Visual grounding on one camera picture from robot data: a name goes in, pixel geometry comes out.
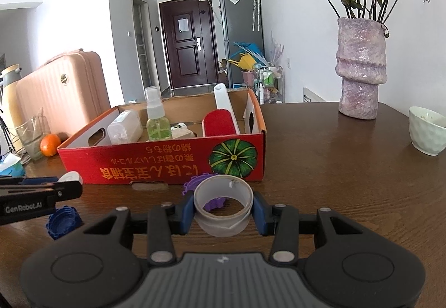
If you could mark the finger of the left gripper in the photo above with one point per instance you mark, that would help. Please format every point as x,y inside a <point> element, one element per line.
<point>10,180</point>
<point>23,194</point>

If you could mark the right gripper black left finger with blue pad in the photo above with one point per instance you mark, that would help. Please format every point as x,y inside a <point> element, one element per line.
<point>103,263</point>

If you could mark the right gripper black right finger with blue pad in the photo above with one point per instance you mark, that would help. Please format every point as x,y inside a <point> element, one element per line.
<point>341,262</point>

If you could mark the translucent cotton swab box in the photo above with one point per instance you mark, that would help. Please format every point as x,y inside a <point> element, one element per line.
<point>125,128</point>

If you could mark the green spray bottle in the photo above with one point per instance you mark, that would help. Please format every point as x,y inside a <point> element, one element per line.
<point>158,126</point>

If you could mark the white tape roll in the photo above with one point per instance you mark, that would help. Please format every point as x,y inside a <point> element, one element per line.
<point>211,194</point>

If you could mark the blue tissue pack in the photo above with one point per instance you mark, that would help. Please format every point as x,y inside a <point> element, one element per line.
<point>11,166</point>

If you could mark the small white round disc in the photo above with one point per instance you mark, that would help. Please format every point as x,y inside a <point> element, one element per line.
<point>71,176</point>

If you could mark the blue ridged plastic lid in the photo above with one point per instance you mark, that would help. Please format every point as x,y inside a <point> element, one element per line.
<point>63,221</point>

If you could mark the orange tangerine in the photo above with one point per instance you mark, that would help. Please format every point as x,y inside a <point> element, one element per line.
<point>49,144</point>

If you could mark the clear glass pitcher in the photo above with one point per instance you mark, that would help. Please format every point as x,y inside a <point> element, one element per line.
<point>32,132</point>

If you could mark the pink hard suitcase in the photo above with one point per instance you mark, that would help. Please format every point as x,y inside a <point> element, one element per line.
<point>69,91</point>

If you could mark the beige thermos jug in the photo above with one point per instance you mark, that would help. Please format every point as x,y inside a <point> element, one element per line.
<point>10,105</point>

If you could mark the small white bottle in box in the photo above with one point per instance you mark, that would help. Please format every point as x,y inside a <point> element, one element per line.
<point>180,131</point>

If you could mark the pale green ceramic cup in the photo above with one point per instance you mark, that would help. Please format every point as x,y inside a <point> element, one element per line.
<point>427,130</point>

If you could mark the red cardboard box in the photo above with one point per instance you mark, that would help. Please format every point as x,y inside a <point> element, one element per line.
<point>90,152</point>

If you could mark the red white lint brush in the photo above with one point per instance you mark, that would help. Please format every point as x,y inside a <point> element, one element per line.
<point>221,121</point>

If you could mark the purple textured vase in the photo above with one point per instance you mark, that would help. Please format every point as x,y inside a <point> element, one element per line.
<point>361,63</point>

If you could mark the dark brown entrance door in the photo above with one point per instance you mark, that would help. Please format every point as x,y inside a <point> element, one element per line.
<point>189,38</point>

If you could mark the yellow blue items pile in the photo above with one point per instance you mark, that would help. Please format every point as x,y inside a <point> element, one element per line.
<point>247,56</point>

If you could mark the grey refrigerator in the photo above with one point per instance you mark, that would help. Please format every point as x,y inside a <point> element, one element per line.
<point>240,25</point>

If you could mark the black camera tripod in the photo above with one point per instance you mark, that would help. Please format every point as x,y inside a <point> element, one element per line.
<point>7,137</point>

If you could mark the wire storage cart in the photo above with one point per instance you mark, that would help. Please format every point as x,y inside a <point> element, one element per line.
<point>268,84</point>

